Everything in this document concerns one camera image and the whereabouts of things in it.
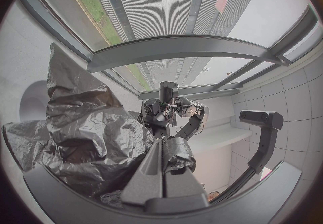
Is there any black plastic bag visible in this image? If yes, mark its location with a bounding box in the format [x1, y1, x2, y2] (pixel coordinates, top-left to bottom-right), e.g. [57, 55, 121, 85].
[2, 43, 197, 206]

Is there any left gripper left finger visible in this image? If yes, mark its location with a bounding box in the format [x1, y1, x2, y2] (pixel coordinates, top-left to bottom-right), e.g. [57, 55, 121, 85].
[121, 140, 165, 205]

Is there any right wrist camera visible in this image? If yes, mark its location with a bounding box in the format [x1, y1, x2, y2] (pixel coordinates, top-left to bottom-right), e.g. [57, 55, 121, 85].
[141, 98, 162, 117]

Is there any person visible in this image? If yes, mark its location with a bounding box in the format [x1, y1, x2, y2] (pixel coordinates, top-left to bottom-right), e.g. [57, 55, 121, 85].
[207, 190, 220, 203]

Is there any white trash bin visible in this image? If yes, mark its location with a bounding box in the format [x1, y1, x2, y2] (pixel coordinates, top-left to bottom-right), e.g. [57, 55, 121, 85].
[20, 80, 49, 123]

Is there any window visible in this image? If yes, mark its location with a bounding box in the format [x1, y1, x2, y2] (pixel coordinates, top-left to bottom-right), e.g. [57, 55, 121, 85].
[19, 0, 323, 97]

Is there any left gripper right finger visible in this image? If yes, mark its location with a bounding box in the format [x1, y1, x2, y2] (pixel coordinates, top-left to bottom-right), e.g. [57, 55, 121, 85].
[164, 167, 210, 206]

